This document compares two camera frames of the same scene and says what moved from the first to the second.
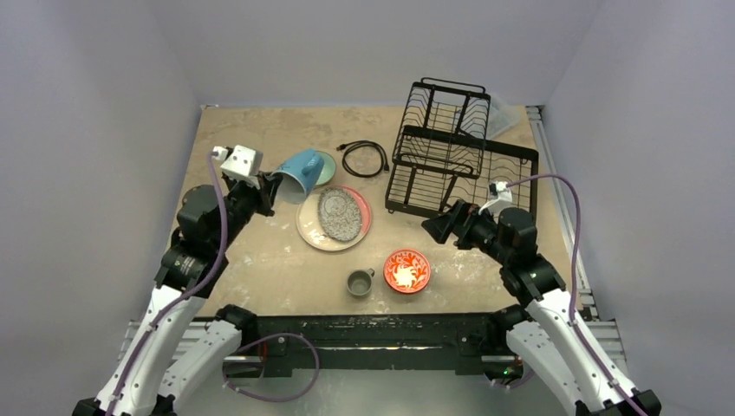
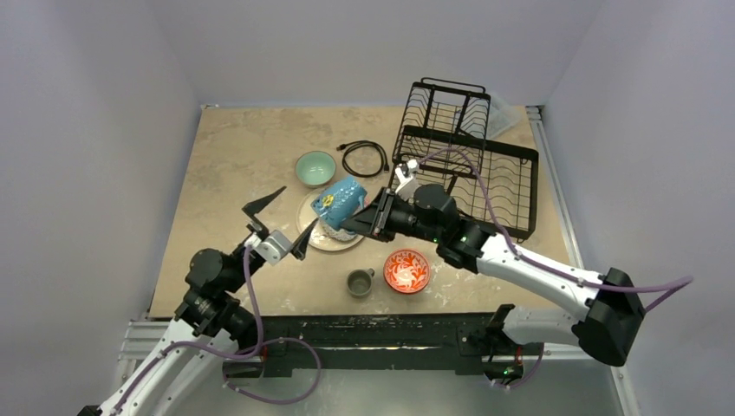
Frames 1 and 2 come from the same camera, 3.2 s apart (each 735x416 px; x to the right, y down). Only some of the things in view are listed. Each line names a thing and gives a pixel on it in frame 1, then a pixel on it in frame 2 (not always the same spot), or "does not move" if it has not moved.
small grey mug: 360,282 does not move
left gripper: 264,194 → 255,207
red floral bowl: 406,270 does not move
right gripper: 457,221 → 382,212
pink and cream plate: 309,227 does not move
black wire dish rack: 442,155 does not move
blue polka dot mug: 299,175 → 336,202
